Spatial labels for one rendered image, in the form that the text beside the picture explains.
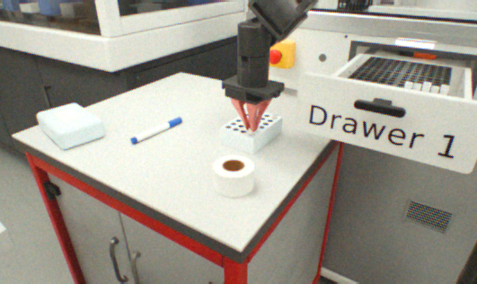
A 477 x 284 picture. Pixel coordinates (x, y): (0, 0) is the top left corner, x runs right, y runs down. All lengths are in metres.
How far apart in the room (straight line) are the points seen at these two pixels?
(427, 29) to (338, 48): 0.21
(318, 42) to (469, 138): 0.49
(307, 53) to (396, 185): 0.46
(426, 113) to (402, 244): 0.66
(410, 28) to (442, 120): 0.36
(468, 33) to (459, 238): 0.56
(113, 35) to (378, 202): 0.96
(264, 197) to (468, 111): 0.32
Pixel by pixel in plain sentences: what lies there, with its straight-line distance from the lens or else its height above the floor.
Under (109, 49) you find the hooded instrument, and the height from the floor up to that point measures 0.87.
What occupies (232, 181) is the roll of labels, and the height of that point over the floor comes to 0.79.
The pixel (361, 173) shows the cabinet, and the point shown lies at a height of 0.55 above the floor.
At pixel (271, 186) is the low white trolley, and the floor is 0.76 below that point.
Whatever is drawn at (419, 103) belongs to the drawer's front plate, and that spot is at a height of 0.91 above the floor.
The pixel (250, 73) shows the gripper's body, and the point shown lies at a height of 0.93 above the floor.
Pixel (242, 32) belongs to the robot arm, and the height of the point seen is 1.00.
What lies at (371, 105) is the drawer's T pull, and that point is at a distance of 0.53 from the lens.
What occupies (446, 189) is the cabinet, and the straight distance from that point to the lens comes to 1.02.
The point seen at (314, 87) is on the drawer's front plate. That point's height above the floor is 0.91.
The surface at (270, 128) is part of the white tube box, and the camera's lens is 0.68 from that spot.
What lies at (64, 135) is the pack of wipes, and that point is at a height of 0.80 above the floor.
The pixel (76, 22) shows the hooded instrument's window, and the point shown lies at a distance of 1.19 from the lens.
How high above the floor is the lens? 1.09
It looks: 29 degrees down
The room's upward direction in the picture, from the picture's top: straight up
